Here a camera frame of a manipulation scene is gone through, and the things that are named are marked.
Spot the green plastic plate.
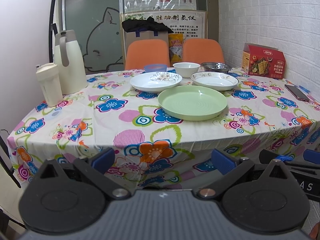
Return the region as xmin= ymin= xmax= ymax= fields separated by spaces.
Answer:
xmin=157 ymin=86 xmax=227 ymax=121

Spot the white gold-rimmed deep plate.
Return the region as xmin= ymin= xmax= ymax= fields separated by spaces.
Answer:
xmin=190 ymin=72 xmax=239 ymax=92

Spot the white floral plate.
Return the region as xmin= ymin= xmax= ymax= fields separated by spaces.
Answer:
xmin=130 ymin=72 xmax=182 ymax=93

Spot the stainless steel bowl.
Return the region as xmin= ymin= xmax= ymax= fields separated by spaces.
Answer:
xmin=201 ymin=62 xmax=232 ymax=74

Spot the white ceramic bowl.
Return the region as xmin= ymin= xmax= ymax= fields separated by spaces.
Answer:
xmin=173 ymin=62 xmax=200 ymax=78

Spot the blue translucent plastic bowl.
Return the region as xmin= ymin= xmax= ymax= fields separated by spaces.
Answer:
xmin=144 ymin=63 xmax=167 ymax=73

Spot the right hand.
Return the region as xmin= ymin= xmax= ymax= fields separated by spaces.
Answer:
xmin=309 ymin=222 xmax=320 ymax=240

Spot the floral tablecloth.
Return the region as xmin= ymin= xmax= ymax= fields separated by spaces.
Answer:
xmin=7 ymin=70 xmax=319 ymax=189

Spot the dark smartphone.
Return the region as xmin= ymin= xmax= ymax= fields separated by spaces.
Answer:
xmin=284 ymin=85 xmax=310 ymax=102

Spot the red cracker box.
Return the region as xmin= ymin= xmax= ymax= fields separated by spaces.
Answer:
xmin=241 ymin=43 xmax=286 ymax=79

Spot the cream shaker bottle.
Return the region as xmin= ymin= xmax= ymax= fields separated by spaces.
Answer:
xmin=36 ymin=63 xmax=63 ymax=107

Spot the right orange chair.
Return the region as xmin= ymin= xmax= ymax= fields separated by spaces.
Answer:
xmin=182 ymin=38 xmax=225 ymax=64

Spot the orange chair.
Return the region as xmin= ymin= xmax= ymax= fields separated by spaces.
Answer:
xmin=125 ymin=39 xmax=170 ymax=70
xmin=182 ymin=38 xmax=225 ymax=64

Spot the cream thermos jug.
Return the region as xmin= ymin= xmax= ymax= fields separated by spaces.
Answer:
xmin=54 ymin=30 xmax=87 ymax=95

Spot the left orange chair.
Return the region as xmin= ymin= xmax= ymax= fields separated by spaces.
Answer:
xmin=125 ymin=39 xmax=170 ymax=70

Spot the yellow snack bag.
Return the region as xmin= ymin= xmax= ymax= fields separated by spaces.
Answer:
xmin=168 ymin=34 xmax=184 ymax=65

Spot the chinese text poster board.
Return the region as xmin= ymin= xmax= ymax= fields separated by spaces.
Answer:
xmin=120 ymin=10 xmax=208 ymax=67

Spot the black cloth on box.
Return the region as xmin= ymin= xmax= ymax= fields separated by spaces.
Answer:
xmin=121 ymin=17 xmax=174 ymax=34

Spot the frosted glass cat door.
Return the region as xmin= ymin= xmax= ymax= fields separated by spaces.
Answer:
xmin=58 ymin=0 xmax=124 ymax=74

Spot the cardboard box with blue handles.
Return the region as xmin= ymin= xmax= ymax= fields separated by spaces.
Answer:
xmin=124 ymin=30 xmax=169 ymax=53

